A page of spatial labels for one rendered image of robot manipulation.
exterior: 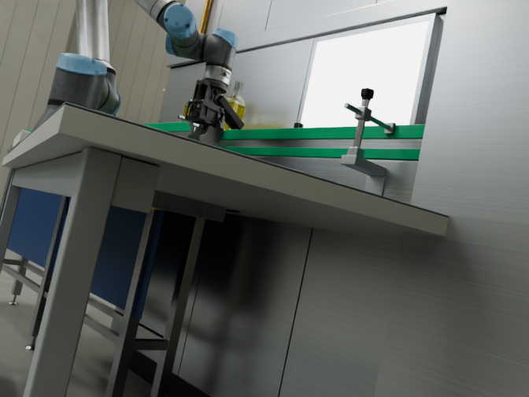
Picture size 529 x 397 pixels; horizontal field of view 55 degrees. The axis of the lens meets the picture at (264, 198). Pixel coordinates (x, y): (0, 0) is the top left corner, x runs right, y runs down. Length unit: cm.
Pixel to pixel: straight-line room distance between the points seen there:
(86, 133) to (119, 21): 888
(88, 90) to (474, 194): 92
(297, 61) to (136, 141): 121
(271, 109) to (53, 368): 129
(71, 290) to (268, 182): 27
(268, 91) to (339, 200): 112
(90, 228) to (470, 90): 63
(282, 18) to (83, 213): 145
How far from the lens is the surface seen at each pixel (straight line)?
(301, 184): 69
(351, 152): 110
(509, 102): 89
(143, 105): 927
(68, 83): 135
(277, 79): 180
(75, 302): 64
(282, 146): 144
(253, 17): 210
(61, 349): 65
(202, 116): 140
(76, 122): 59
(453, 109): 93
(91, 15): 157
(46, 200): 259
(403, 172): 114
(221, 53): 147
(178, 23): 135
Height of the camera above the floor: 65
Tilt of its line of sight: 4 degrees up
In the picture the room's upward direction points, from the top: 12 degrees clockwise
